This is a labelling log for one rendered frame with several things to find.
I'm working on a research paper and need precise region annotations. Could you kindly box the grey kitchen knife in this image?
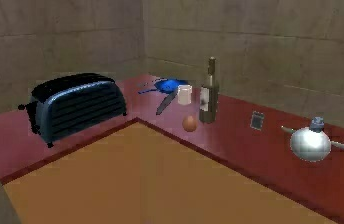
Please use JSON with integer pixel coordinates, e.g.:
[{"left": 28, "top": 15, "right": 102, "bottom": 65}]
[{"left": 155, "top": 91, "right": 179, "bottom": 116}]

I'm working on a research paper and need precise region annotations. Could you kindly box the brown egg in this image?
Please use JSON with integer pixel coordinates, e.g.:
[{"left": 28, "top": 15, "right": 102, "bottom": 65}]
[{"left": 181, "top": 115, "right": 199, "bottom": 133}]

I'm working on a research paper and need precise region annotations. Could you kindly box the pale pink cup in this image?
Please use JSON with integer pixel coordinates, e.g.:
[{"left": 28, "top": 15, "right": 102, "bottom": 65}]
[{"left": 177, "top": 84, "right": 193, "bottom": 106}]

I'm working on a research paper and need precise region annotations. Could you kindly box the olive wine bottle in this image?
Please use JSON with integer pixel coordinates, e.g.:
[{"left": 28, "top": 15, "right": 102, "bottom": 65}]
[{"left": 198, "top": 56, "right": 220, "bottom": 125}]

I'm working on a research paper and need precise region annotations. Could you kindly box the red kitchen worktop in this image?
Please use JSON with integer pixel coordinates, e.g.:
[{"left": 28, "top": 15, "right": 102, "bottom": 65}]
[{"left": 0, "top": 73, "right": 344, "bottom": 224}]

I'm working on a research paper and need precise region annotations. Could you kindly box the black and blue toaster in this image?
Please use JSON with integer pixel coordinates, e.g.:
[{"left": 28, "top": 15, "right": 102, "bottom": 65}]
[{"left": 17, "top": 72, "right": 128, "bottom": 149}]

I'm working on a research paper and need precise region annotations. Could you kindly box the silver pot with handles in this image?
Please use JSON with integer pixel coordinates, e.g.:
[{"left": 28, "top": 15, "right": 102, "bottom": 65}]
[{"left": 280, "top": 116, "right": 344, "bottom": 163}]

